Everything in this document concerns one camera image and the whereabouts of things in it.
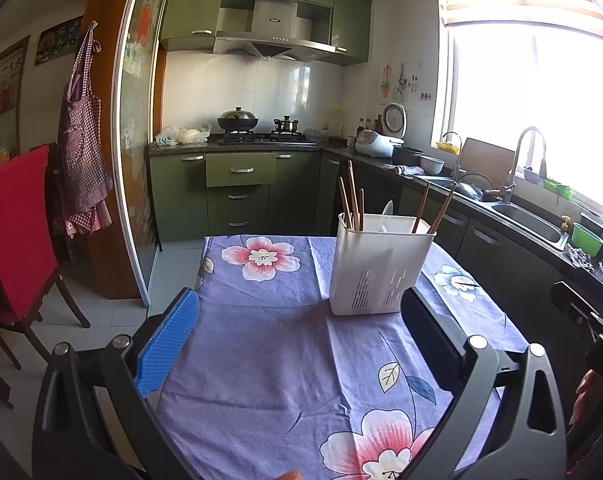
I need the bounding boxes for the steel range hood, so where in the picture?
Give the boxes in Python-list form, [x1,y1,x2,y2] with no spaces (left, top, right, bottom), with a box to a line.
[212,0,338,61]

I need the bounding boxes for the green kitchen wall cabinets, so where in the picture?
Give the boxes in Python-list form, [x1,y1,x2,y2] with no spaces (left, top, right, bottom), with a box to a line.
[160,0,373,67]

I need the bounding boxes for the black inner pot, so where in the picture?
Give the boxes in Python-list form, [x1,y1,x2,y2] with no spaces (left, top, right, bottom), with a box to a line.
[391,146,425,167]

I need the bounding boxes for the pink dish rag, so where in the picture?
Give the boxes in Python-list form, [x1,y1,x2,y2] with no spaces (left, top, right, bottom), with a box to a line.
[384,162,425,177]

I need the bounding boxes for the striped window blind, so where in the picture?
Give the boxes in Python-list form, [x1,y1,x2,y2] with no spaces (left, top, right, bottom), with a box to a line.
[437,0,603,46]

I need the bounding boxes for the dark wall poster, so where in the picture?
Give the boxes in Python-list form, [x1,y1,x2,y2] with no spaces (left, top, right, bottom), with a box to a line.
[36,16,85,66]

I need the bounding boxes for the red covered wooden chair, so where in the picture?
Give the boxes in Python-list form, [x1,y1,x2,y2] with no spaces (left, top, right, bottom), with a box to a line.
[0,145,91,406]

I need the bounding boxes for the black wok with lid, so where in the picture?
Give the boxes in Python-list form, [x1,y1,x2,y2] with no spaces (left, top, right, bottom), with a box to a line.
[218,106,259,133]

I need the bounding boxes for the person's right hand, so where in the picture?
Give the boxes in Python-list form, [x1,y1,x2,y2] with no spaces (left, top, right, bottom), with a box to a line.
[570,369,602,426]

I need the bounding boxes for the dark pan in sink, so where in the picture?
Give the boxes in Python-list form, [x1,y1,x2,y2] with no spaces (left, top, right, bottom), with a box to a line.
[451,174,502,202]

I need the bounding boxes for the wooden cutting board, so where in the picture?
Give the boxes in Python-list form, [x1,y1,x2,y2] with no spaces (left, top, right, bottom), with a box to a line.
[459,137,516,188]

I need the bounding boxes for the green plastic tray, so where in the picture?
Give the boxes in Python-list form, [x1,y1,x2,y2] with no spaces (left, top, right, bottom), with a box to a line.
[542,177,575,201]

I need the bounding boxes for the bundle of wooden chopsticks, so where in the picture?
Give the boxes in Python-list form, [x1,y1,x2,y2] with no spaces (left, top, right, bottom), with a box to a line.
[337,161,366,231]

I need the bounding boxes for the green plastic bowl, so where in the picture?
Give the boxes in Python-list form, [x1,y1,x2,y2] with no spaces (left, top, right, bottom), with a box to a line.
[571,222,603,258]

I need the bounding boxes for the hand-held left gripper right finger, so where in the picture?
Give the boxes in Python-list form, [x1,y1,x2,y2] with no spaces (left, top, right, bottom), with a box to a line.
[399,287,567,480]

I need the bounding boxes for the checked apron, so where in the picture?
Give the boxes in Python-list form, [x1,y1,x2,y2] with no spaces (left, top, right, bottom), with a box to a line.
[52,22,115,238]

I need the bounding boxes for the kitchen window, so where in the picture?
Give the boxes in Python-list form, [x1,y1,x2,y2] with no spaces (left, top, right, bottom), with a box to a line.
[431,0,603,211]

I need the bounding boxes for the dark brown chopstick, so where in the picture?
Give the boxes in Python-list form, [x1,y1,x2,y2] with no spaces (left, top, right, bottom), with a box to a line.
[411,181,431,234]
[428,182,457,235]

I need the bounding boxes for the white plastic utensil holder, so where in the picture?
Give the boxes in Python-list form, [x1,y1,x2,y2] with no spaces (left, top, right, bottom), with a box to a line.
[329,212,437,317]

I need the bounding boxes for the green kitchen base cabinets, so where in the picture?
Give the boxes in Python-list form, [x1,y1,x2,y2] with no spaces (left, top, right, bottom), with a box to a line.
[149,147,603,356]

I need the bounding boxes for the glass sliding door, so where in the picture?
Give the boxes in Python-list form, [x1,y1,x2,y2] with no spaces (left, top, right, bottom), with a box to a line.
[112,0,175,306]

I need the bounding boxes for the steel kitchen sink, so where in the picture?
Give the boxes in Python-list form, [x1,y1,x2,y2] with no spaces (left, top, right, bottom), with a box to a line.
[491,202,567,251]

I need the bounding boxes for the small steel faucet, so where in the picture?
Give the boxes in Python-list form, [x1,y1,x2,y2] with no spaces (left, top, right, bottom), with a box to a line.
[441,131,463,181]

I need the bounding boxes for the tall steel faucet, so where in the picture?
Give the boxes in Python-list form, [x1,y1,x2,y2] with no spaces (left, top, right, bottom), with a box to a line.
[504,126,547,203]

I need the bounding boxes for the clear plastic spoon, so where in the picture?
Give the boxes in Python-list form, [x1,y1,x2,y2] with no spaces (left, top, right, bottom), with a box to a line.
[379,200,397,233]

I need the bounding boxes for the gas stove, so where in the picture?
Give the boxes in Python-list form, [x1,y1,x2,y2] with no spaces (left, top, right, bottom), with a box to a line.
[216,130,318,147]

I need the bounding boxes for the white plastic bag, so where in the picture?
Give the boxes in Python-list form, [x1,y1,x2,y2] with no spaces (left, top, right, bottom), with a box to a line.
[154,122,212,147]

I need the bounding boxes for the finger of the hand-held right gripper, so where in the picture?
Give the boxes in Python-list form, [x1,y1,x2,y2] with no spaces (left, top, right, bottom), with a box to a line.
[551,281,602,333]

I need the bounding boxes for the condiment bottles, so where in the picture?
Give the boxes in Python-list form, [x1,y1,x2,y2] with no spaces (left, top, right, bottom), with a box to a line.
[356,115,385,138]

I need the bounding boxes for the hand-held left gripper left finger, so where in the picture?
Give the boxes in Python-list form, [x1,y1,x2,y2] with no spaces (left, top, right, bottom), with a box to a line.
[32,287,202,480]

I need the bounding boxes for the white rice cooker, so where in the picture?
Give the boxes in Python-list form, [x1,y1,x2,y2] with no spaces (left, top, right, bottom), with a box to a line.
[355,102,408,158]

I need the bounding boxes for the purple floral tablecloth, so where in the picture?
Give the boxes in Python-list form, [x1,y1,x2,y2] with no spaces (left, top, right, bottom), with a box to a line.
[154,235,529,480]

